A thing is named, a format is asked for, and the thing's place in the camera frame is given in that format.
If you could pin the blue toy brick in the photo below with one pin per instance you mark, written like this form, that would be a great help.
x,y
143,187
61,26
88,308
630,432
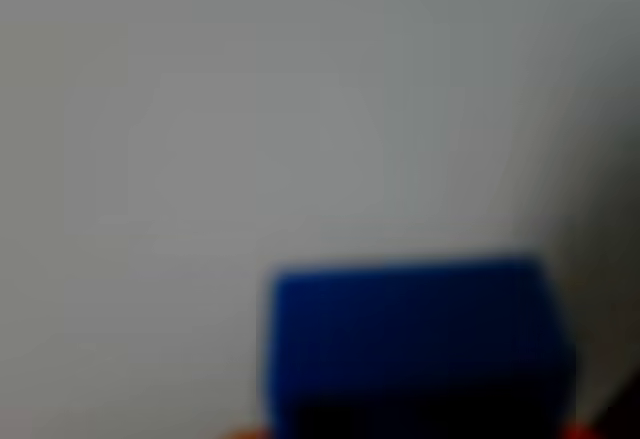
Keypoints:
x,y
415,354

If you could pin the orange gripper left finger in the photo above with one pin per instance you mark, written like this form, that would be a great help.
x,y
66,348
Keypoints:
x,y
246,433

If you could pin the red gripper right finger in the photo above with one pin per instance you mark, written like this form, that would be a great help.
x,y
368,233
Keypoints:
x,y
581,432

